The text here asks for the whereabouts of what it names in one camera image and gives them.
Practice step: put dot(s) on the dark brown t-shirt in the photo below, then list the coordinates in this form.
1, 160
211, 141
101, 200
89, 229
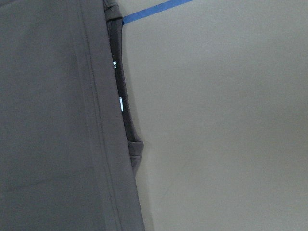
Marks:
68, 149

